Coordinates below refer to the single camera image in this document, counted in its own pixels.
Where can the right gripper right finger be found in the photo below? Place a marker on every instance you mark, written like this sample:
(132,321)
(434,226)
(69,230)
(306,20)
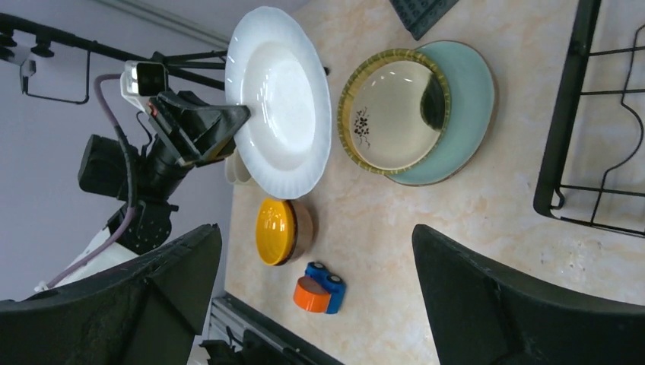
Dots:
(484,312)

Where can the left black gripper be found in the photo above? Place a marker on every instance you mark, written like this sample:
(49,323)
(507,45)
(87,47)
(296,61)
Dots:
(195,132)

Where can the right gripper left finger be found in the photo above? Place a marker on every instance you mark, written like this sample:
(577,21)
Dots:
(144,311)

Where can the blue orange toy car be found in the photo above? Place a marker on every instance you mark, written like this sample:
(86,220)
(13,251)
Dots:
(319,290)

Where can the beige mug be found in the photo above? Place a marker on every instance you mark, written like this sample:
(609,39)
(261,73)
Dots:
(236,171)

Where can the yellow bowl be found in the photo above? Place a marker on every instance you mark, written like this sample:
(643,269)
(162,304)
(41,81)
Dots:
(284,231)

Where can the yellow-rimmed patterned plate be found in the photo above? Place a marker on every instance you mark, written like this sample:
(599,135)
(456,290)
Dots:
(393,111)

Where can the light green round plate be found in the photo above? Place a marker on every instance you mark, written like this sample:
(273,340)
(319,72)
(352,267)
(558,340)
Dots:
(474,107)

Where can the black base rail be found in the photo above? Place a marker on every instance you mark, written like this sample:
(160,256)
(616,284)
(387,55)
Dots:
(239,334)

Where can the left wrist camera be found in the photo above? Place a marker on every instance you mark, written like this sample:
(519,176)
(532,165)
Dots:
(142,80)

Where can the black wire dish rack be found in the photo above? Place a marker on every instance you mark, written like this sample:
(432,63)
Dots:
(592,171)

